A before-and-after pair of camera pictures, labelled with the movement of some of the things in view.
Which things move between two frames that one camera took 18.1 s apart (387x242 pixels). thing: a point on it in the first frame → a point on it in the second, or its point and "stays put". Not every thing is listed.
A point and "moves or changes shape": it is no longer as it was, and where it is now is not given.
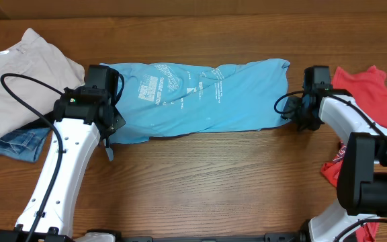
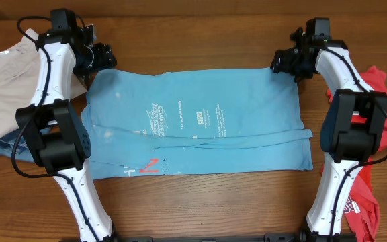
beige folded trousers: (33, 58) stays put
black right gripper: (289, 108) → (279, 65)
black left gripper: (119, 121) → (105, 58)
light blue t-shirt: (159, 99) moves or changes shape
